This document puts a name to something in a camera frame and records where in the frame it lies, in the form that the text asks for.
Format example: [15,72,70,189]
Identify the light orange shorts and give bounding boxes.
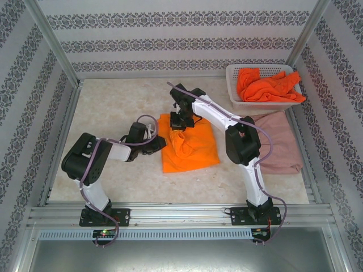
[157,112,221,173]

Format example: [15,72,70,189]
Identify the red-orange shorts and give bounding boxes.
[237,67,307,103]

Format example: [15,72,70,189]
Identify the pink shorts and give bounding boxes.
[251,110,303,175]

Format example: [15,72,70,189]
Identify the white plastic basket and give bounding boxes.
[225,63,303,111]

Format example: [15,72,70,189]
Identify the grey metal sheet panel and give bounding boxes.
[28,226,349,272]

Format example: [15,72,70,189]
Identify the aluminium table back rail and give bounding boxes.
[78,70,227,80]

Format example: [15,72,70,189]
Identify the aluminium mounting rail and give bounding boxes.
[28,201,334,227]

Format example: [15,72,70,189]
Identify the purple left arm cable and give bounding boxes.
[79,114,159,248]

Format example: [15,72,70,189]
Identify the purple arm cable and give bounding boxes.
[79,114,159,248]
[166,81,289,246]

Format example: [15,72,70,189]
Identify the aluminium table side rail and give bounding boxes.
[38,79,85,207]
[286,107,324,205]

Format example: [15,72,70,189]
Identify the slotted grey cable duct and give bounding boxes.
[38,228,253,241]

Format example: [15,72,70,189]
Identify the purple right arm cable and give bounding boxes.
[166,81,289,246]

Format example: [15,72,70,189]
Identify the aluminium frame post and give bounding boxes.
[22,0,82,87]
[284,0,332,73]

